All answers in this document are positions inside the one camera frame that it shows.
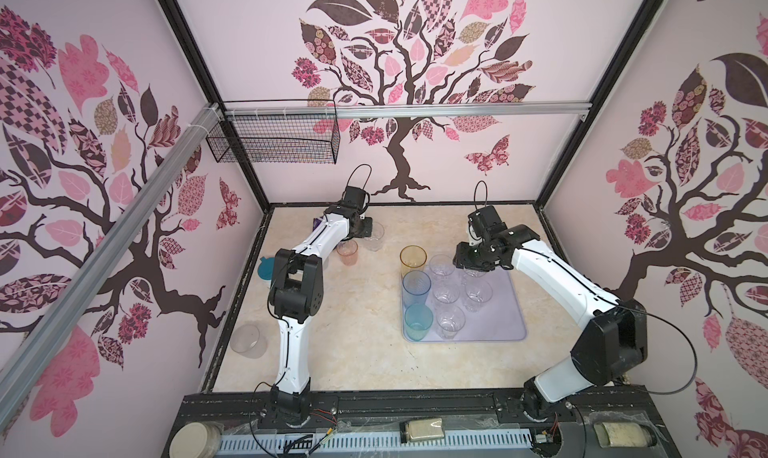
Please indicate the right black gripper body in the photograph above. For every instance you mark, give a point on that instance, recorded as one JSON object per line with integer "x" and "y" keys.
{"x": 472, "y": 256}

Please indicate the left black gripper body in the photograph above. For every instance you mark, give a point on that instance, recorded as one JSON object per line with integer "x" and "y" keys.
{"x": 362, "y": 228}

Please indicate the clear glass back row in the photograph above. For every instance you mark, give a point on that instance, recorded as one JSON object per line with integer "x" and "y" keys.
{"x": 477, "y": 293}

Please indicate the lilac plastic tray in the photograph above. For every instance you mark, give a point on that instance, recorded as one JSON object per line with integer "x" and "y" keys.
{"x": 500, "y": 320}

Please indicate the clear ribbed glass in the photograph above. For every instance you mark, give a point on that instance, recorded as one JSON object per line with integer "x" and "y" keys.
{"x": 450, "y": 320}
{"x": 445, "y": 292}

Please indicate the yellow tall glass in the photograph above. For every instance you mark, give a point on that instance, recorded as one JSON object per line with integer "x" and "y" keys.
{"x": 412, "y": 258}

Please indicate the blue tall glass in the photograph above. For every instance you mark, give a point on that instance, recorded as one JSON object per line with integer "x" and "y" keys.
{"x": 416, "y": 286}

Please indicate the teal frosted glass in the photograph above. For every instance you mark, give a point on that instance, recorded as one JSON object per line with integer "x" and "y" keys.
{"x": 417, "y": 320}

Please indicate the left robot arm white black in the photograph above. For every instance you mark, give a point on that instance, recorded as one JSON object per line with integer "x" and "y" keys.
{"x": 296, "y": 294}

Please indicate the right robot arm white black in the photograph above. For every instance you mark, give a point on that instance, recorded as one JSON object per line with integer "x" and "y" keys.
{"x": 614, "y": 332}

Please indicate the purple snack bag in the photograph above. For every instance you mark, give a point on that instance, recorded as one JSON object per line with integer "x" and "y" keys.
{"x": 316, "y": 222}

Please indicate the pink small glass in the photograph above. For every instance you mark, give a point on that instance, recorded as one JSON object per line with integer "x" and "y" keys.
{"x": 348, "y": 252}

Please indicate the white jar teal lid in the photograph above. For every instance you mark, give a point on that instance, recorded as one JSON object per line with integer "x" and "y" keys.
{"x": 265, "y": 268}

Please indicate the small beige box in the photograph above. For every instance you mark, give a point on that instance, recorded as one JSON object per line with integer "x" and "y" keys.
{"x": 422, "y": 430}

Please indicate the beige cylinder in wrap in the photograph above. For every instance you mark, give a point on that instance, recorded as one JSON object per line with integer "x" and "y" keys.
{"x": 623, "y": 435}

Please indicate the beige tape roll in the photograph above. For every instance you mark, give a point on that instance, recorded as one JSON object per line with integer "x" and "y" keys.
{"x": 196, "y": 440}

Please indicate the aluminium rail back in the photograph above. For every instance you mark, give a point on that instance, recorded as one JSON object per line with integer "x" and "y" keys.
{"x": 414, "y": 109}

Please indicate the aluminium rail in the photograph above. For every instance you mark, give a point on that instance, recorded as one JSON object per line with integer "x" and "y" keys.
{"x": 414, "y": 109}
{"x": 24, "y": 368}

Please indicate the black wire basket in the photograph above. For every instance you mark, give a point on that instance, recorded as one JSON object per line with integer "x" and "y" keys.
{"x": 285, "y": 131}

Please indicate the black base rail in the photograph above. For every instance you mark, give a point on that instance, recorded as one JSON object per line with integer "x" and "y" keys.
{"x": 337, "y": 407}

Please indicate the white slotted cable duct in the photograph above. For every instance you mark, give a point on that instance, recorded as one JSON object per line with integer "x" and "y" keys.
{"x": 377, "y": 443}

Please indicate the aluminium rail left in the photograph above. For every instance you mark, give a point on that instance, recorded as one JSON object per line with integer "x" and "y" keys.
{"x": 24, "y": 368}

